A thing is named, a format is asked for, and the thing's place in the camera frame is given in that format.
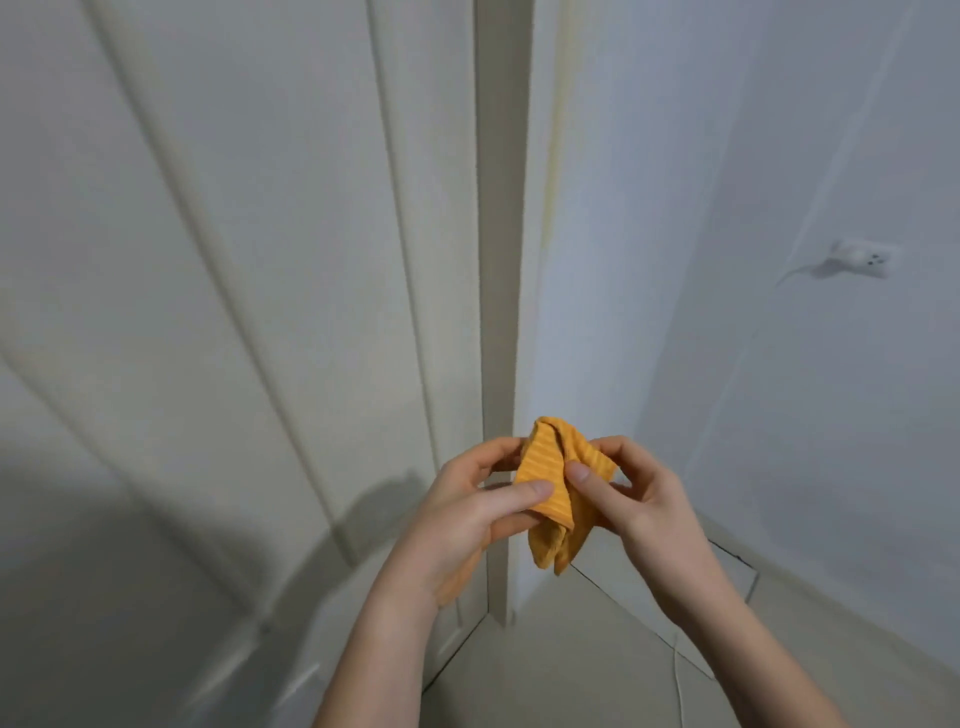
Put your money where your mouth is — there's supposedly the person's right hand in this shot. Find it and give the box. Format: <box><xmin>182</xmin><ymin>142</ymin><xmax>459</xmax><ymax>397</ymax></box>
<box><xmin>564</xmin><ymin>436</ymin><xmax>725</xmax><ymax>616</ymax></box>

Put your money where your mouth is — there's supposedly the white wall socket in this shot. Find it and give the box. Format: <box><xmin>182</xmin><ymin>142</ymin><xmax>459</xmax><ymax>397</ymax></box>
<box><xmin>831</xmin><ymin>238</ymin><xmax>901</xmax><ymax>280</ymax></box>

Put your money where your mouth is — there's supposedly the thin white cable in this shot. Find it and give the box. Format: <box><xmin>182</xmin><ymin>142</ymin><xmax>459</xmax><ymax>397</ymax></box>
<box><xmin>671</xmin><ymin>630</ymin><xmax>688</xmax><ymax>728</ymax></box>

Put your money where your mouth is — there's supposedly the person's left hand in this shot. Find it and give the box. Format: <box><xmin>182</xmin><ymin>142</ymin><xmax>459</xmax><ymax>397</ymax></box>
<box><xmin>372</xmin><ymin>437</ymin><xmax>556</xmax><ymax>609</ymax></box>

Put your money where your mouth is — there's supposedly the person's right forearm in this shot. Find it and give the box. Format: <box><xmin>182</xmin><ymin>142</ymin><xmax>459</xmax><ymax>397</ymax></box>
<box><xmin>660</xmin><ymin>562</ymin><xmax>850</xmax><ymax>728</ymax></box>

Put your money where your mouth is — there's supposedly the person's left forearm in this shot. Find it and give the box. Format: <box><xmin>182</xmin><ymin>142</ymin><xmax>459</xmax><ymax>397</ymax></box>
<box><xmin>311</xmin><ymin>581</ymin><xmax>444</xmax><ymax>728</ymax></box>

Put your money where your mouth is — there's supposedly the beige door frame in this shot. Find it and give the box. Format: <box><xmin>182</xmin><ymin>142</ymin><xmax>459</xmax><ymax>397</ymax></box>
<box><xmin>474</xmin><ymin>0</ymin><xmax>537</xmax><ymax>627</ymax></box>

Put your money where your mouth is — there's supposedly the orange ribbed cloth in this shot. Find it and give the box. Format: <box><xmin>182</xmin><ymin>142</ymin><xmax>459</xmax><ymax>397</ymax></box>
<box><xmin>436</xmin><ymin>416</ymin><xmax>621</xmax><ymax>609</ymax></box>

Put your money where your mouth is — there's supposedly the white panelled door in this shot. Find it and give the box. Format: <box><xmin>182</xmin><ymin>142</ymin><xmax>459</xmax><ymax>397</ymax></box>
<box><xmin>0</xmin><ymin>0</ymin><xmax>489</xmax><ymax>728</ymax></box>

